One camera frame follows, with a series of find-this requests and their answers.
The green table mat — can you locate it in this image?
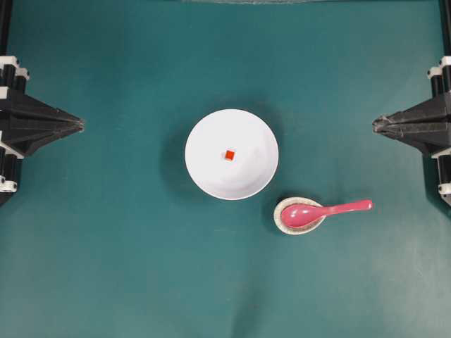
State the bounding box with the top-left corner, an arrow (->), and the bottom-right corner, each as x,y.
1,1 -> 450,337

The pink plastic spoon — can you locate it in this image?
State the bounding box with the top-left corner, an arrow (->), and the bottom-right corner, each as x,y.
282,200 -> 373,227

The speckled ceramic spoon rest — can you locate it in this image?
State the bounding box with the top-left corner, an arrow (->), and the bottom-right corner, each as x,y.
273,196 -> 326,235

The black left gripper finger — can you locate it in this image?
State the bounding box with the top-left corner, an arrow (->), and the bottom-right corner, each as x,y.
1,87 -> 85,127
1,123 -> 84,158

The white round bowl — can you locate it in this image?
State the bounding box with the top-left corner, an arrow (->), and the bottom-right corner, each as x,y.
185,109 -> 279,201

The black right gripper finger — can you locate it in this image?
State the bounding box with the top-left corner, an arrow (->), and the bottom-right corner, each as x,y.
372,92 -> 450,129
373,125 -> 450,155

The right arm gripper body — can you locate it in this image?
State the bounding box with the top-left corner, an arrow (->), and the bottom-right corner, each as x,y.
426,55 -> 451,196

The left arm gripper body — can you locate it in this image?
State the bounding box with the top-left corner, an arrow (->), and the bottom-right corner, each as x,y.
0,55 -> 30,193

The small red block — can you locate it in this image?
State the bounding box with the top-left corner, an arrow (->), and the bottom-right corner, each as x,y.
224,150 -> 235,161

